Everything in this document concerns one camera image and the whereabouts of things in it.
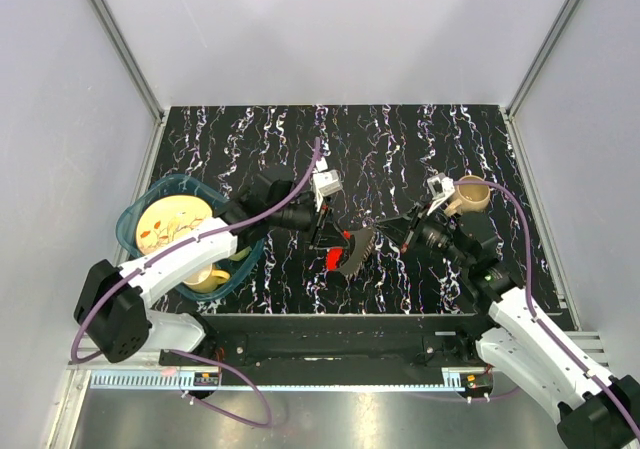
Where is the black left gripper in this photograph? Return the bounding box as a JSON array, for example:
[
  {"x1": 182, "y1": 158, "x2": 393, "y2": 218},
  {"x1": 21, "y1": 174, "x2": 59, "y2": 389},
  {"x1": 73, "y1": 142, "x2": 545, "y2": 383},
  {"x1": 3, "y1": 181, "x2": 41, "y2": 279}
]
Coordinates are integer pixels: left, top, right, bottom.
[{"x1": 268, "y1": 190, "x2": 350, "y2": 250}]

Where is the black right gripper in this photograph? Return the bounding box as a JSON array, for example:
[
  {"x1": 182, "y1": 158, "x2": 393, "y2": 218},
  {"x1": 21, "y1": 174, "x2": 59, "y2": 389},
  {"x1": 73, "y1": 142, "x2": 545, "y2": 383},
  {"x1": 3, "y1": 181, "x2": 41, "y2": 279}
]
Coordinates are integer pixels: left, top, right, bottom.
[{"x1": 372, "y1": 199, "x2": 472, "y2": 270}]

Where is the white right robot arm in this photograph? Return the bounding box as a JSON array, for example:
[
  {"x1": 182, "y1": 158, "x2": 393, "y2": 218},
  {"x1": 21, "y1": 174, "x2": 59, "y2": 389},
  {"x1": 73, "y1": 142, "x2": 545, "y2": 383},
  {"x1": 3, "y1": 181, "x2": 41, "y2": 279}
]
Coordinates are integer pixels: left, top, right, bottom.
[{"x1": 375, "y1": 207, "x2": 639, "y2": 448}]

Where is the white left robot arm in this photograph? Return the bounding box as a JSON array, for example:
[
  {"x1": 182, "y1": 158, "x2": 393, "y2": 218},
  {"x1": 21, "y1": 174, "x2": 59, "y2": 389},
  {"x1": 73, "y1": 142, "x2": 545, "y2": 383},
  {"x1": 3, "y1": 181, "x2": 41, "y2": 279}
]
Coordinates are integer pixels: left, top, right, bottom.
[{"x1": 74, "y1": 165, "x2": 349, "y2": 365}]

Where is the beige ceramic mug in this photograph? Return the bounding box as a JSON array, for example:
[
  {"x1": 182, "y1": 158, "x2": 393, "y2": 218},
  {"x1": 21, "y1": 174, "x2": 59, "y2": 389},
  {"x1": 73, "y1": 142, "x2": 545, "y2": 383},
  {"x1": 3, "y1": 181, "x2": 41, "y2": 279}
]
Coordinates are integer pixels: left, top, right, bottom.
[{"x1": 444, "y1": 175, "x2": 491, "y2": 217}]

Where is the teal plastic bin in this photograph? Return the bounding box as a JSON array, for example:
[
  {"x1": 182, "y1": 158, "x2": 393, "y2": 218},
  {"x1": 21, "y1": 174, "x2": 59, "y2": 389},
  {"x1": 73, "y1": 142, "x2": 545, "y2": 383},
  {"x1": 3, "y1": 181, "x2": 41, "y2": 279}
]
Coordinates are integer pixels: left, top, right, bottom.
[{"x1": 116, "y1": 174, "x2": 264, "y2": 302}]

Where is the pale green cup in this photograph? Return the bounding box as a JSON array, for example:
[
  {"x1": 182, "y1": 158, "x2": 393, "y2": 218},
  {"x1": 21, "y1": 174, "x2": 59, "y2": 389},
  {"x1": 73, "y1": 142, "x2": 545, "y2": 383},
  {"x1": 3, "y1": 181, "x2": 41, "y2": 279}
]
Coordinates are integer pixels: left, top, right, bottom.
[{"x1": 229, "y1": 246, "x2": 251, "y2": 262}]

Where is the yellow mug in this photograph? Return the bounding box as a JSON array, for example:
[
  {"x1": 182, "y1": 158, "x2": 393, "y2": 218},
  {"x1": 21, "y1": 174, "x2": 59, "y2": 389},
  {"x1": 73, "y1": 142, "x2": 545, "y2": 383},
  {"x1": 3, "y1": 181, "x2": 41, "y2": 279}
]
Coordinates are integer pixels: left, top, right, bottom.
[{"x1": 183, "y1": 264, "x2": 231, "y2": 294}]

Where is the cream floral plate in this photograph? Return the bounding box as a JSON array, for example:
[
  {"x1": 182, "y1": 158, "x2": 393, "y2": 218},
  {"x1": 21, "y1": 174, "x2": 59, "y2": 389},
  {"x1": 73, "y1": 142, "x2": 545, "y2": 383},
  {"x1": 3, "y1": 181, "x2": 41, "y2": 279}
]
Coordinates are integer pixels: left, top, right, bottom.
[{"x1": 135, "y1": 195, "x2": 213, "y2": 255}]

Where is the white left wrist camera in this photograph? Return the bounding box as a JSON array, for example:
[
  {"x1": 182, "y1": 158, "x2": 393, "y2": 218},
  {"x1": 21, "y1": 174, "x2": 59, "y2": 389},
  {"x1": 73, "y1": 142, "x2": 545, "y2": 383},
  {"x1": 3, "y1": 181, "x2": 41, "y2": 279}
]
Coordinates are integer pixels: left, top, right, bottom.
[{"x1": 311, "y1": 157, "x2": 342, "y2": 210}]

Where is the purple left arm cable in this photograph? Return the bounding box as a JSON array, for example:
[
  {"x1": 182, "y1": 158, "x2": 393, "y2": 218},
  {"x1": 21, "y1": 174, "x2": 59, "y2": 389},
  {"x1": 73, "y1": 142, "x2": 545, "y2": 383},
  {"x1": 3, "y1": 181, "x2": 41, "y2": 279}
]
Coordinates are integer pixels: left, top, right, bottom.
[{"x1": 69, "y1": 137, "x2": 322, "y2": 365}]

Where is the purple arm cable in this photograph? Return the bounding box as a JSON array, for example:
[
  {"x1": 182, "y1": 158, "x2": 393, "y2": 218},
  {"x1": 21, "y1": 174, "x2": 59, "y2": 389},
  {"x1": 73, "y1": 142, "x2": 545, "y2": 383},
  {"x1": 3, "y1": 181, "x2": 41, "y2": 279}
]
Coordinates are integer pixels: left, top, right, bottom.
[
  {"x1": 69, "y1": 137, "x2": 322, "y2": 365},
  {"x1": 452, "y1": 178, "x2": 640, "y2": 435}
]

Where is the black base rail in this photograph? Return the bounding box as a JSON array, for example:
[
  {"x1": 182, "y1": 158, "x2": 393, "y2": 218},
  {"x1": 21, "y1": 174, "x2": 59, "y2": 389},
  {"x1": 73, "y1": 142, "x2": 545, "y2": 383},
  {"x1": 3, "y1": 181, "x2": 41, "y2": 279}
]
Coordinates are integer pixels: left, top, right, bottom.
[{"x1": 191, "y1": 314, "x2": 492, "y2": 387}]

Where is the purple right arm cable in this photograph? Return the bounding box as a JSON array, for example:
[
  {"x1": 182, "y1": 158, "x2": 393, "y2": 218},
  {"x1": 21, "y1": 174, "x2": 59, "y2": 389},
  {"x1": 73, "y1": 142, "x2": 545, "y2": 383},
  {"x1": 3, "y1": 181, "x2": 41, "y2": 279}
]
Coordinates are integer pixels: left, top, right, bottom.
[{"x1": 452, "y1": 178, "x2": 640, "y2": 435}]

